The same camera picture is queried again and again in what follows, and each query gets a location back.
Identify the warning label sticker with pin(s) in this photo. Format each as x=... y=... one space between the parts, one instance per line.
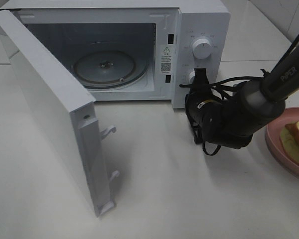
x=166 y=54

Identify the pink plate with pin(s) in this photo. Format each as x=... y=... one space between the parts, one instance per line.
x=274 y=144

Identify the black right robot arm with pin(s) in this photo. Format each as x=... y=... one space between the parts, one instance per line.
x=229 y=112

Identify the upper white microwave knob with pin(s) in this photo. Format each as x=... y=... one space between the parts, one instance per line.
x=202 y=48

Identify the lower white microwave knob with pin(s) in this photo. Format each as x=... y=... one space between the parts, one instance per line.
x=191 y=77

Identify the white microwave oven body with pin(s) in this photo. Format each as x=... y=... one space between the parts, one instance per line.
x=147 y=28

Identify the white microwave knob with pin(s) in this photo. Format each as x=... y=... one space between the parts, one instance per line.
x=202 y=48
x=191 y=77

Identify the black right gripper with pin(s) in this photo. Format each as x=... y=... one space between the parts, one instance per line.
x=205 y=112

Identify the white microwave door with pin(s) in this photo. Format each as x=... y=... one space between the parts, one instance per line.
x=63 y=109

